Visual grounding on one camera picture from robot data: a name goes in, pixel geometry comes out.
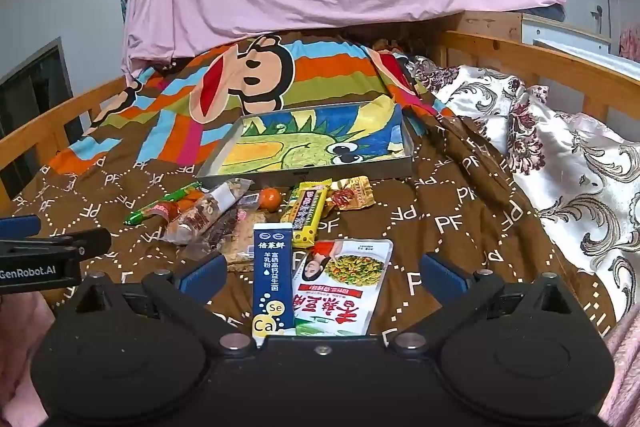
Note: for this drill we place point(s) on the dark brown snack packet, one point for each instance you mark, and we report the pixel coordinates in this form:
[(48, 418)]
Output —
[(225, 227)]

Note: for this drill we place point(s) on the blue milk powder box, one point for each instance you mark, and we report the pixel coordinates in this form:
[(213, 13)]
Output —
[(272, 277)]

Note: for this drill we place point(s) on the loose orange mandarin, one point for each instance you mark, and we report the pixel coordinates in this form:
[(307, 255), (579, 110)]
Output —
[(271, 199)]

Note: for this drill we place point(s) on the wooden bed frame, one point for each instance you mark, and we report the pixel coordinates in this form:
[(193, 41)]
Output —
[(550, 57)]

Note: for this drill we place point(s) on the brown cartoon printed blanket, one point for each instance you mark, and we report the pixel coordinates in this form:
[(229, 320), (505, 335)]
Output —
[(450, 207)]

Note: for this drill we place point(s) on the dark window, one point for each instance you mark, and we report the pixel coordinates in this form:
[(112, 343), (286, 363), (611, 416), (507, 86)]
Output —
[(35, 107)]

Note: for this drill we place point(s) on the red orange snack packet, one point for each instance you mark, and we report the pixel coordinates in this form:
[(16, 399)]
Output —
[(182, 206)]

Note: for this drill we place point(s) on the white green bean packet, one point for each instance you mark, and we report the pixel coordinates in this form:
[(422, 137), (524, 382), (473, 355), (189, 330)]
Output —
[(340, 287)]

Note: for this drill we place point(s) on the golden date packet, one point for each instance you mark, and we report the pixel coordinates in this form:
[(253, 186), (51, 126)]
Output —
[(350, 194)]

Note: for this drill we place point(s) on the wooden cabinet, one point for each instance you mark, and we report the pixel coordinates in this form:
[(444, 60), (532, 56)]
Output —
[(490, 24)]

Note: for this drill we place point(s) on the white floral satin quilt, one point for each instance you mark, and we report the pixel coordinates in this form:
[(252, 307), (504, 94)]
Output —
[(565, 157)]

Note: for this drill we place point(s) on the metal tray with cartoon liner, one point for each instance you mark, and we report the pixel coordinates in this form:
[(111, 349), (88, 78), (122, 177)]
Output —
[(310, 142)]

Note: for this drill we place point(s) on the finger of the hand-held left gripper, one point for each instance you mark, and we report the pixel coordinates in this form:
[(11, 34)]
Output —
[(60, 239)]

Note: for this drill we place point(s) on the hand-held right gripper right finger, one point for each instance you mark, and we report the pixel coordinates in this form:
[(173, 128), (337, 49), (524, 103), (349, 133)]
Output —
[(442, 278)]

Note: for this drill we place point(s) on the yellow snack bar packet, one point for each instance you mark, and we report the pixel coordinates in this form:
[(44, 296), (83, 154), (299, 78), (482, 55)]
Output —
[(305, 212)]

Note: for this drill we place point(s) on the clear nut cake packet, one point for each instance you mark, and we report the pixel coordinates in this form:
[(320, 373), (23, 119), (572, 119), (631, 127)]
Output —
[(210, 207)]

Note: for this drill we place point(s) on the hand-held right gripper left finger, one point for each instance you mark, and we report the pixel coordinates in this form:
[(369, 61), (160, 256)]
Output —
[(202, 278)]

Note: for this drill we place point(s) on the pink fuzzy cloth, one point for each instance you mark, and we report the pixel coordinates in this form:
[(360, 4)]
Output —
[(622, 372)]

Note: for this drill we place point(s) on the green sausage packet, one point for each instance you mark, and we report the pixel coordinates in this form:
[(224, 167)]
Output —
[(155, 208)]

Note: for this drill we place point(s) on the white cabinet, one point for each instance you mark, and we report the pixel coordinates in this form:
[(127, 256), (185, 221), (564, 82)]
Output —
[(565, 32)]

